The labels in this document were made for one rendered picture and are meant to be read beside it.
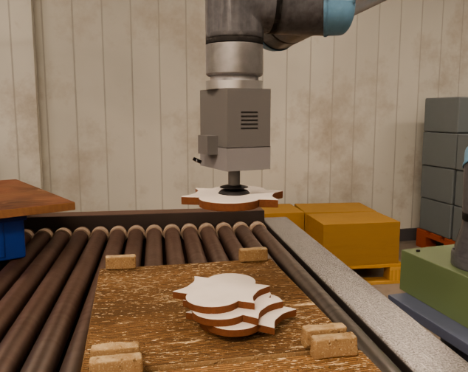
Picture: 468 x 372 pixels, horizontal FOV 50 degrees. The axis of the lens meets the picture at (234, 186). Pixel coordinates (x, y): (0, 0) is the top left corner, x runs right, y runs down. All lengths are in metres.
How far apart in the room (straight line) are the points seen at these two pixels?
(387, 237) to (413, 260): 2.72
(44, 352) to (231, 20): 0.50
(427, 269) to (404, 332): 0.26
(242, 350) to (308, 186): 3.99
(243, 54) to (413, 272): 0.63
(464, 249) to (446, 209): 3.70
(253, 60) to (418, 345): 0.46
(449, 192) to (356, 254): 1.24
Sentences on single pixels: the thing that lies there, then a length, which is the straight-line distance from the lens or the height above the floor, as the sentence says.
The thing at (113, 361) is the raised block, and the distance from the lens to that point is 0.62.
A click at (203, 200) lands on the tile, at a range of 0.63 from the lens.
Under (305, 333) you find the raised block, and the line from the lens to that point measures 0.68.
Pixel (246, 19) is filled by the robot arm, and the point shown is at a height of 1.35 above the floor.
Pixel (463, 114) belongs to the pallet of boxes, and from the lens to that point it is 4.60.
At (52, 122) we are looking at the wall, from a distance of 4.21.
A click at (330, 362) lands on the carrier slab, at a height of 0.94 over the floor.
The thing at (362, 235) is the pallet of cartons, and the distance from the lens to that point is 3.72.
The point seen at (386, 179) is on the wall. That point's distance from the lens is 4.99.
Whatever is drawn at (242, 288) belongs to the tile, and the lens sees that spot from 0.77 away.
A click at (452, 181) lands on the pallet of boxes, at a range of 4.62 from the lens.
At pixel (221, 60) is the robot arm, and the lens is 0.64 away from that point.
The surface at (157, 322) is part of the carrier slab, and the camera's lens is 0.77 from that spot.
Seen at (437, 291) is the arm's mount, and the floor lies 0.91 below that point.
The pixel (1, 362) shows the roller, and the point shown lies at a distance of 0.76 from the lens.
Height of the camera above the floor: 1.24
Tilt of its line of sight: 8 degrees down
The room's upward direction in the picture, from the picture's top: straight up
